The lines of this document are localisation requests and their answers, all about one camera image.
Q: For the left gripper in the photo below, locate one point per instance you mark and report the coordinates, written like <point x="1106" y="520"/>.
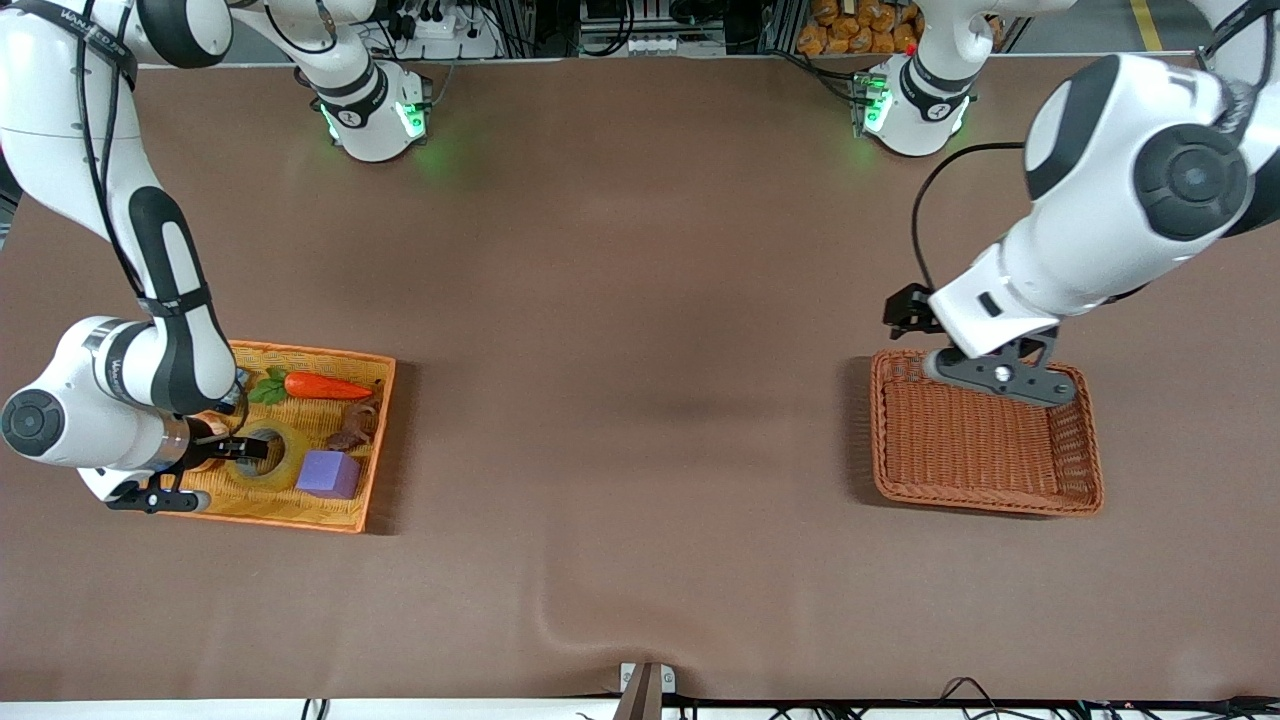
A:
<point x="911" y="309"/>

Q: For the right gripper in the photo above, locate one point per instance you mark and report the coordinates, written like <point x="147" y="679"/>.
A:
<point x="207" y="437"/>

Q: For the yellow packing tape roll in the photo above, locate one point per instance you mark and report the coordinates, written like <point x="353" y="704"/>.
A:
<point x="290" y="470"/>

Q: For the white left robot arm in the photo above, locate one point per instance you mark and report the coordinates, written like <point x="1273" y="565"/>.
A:
<point x="1100" y="230"/>

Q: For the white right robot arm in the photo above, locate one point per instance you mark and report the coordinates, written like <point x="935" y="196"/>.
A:
<point x="70" y="130"/>

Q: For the blue silver can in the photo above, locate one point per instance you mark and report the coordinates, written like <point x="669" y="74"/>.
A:
<point x="240" y="385"/>

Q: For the orange woven tray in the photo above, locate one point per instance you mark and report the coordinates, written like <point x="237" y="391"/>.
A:
<point x="300" y="512"/>

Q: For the purple foam cube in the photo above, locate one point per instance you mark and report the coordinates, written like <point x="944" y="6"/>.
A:
<point x="328" y="475"/>

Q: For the orange toy carrot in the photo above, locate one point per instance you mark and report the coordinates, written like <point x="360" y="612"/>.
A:
<point x="325" y="386"/>

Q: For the brown toy pretzel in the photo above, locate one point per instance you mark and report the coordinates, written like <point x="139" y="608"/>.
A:
<point x="355" y="425"/>

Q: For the brown wicker basket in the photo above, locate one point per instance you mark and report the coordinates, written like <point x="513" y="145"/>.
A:
<point x="975" y="460"/>

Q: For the bin of toy breads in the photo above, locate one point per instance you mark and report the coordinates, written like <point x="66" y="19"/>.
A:
<point x="860" y="28"/>

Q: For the white empty power strip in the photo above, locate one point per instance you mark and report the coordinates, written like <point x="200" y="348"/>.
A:
<point x="655" y="45"/>

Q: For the white power strip with plugs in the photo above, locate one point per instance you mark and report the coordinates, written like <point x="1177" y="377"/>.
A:
<point x="450" y="38"/>

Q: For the metal table edge bracket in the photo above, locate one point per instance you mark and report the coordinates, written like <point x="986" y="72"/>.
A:
<point x="647" y="685"/>

